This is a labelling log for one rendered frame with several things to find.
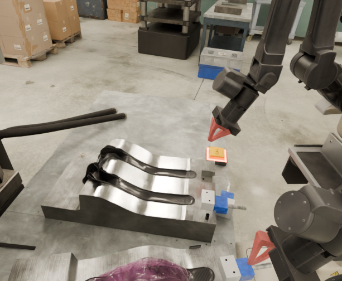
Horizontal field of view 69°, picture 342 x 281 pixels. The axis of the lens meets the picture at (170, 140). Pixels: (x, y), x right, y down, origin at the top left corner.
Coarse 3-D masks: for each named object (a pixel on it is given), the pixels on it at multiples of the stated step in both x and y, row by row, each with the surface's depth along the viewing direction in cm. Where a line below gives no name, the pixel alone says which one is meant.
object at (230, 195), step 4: (228, 184) 86; (228, 188) 85; (224, 192) 82; (228, 192) 82; (224, 196) 81; (228, 196) 81; (232, 196) 81; (228, 200) 78; (232, 200) 78; (228, 208) 76; (228, 212) 77; (224, 216) 79; (228, 216) 78
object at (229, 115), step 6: (228, 102) 72; (234, 102) 70; (216, 108) 76; (222, 108) 78; (228, 108) 71; (234, 108) 70; (240, 108) 70; (222, 114) 73; (228, 114) 72; (234, 114) 71; (240, 114) 71; (222, 120) 71; (228, 120) 72; (234, 120) 72; (228, 126) 70; (234, 126) 71
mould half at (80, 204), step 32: (96, 160) 88; (160, 160) 87; (192, 160) 87; (64, 192) 75; (96, 192) 67; (192, 192) 75; (96, 224) 73; (128, 224) 71; (160, 224) 69; (192, 224) 68
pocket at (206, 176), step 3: (201, 171) 83; (204, 171) 83; (207, 171) 83; (210, 171) 83; (201, 174) 84; (204, 174) 84; (207, 174) 84; (210, 174) 83; (213, 174) 83; (201, 177) 84; (204, 177) 84; (207, 177) 84; (210, 177) 84; (213, 177) 82; (201, 180) 83; (204, 180) 83; (207, 180) 83; (210, 180) 83; (213, 180) 81
